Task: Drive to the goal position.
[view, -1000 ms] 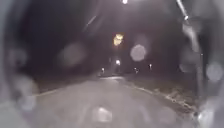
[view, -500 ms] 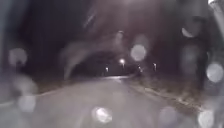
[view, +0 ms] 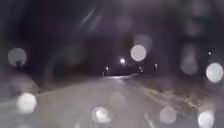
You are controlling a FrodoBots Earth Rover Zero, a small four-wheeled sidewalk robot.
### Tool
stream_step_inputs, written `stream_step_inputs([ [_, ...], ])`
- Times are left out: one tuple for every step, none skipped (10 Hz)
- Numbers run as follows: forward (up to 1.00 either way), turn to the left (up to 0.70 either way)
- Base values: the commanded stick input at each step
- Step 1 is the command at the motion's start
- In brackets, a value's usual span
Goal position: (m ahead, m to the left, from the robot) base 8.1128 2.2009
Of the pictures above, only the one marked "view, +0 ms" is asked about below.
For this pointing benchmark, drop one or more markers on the pole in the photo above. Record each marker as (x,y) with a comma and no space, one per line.
(106,70)

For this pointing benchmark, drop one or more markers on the grey asphalt road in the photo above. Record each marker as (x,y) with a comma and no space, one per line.
(100,95)

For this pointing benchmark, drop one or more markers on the dry grass verge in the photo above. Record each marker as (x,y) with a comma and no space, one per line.
(46,85)
(173,88)

